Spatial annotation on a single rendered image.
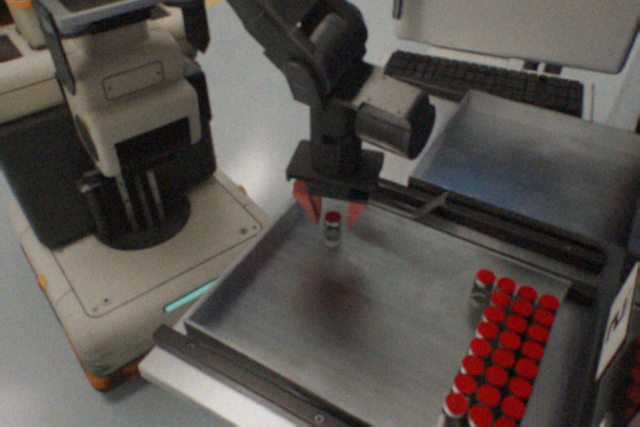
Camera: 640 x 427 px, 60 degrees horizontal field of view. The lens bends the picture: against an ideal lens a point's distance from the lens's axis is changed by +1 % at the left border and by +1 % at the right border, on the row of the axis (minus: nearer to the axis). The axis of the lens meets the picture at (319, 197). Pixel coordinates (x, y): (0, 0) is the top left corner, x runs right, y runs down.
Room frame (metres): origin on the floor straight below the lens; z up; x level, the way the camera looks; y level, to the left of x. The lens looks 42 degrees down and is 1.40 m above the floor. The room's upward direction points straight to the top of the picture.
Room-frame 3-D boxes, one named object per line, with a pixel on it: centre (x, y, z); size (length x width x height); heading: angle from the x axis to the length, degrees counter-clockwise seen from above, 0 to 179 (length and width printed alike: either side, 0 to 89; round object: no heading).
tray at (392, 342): (0.37, -0.07, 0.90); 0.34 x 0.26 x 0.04; 60
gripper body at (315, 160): (0.49, -0.02, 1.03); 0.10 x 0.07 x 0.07; 75
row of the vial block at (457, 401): (0.31, -0.16, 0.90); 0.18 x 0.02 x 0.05; 150
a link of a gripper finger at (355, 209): (0.48, -0.03, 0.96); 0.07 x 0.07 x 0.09; 75
